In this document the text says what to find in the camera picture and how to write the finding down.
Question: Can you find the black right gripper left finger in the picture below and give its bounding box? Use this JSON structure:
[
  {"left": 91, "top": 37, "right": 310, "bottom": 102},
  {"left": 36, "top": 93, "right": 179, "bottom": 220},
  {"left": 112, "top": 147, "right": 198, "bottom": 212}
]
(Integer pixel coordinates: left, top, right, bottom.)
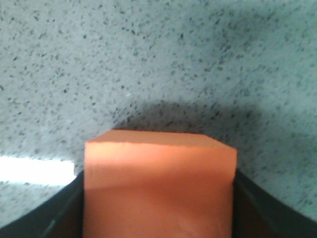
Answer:
[{"left": 0, "top": 172, "right": 84, "bottom": 238}]

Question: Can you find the orange foam block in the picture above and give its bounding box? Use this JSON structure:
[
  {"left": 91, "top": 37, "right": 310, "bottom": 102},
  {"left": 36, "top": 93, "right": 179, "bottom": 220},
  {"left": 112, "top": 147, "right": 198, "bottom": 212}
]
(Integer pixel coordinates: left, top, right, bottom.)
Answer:
[{"left": 83, "top": 129, "right": 237, "bottom": 238}]

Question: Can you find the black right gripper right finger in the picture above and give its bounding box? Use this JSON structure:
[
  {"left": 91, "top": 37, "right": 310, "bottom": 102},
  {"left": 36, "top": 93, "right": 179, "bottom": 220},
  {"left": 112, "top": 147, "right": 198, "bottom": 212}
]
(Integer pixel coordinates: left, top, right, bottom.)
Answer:
[{"left": 232, "top": 170, "right": 317, "bottom": 238}]

